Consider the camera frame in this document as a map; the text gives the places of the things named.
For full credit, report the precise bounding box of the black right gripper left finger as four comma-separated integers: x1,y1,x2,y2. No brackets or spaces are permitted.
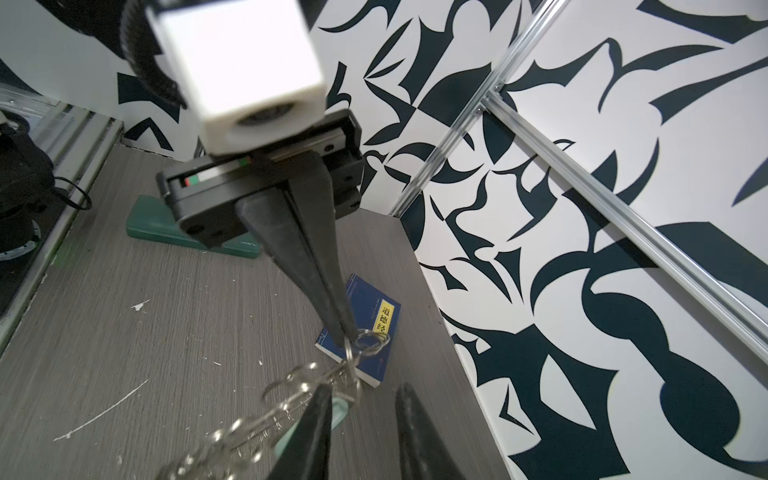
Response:
268,384,333,480

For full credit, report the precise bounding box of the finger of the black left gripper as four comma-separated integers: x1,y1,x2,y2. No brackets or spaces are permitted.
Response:
235,187,322,321
289,153,356,342

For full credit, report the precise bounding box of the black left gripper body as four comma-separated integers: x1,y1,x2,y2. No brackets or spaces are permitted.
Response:
156,109,364,249

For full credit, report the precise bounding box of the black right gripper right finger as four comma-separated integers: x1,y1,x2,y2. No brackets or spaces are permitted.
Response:
395,383,465,480

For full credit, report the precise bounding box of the single silver keyring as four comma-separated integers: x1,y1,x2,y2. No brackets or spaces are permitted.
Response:
342,329,390,366

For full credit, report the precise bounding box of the green case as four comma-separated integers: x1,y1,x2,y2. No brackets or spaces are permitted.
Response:
125,195,261,259

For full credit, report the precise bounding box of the blue notebook with yellow label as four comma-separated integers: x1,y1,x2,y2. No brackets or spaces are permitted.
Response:
346,274,402,388

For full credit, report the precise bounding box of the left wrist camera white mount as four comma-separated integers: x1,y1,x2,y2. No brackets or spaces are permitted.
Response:
145,0,327,156

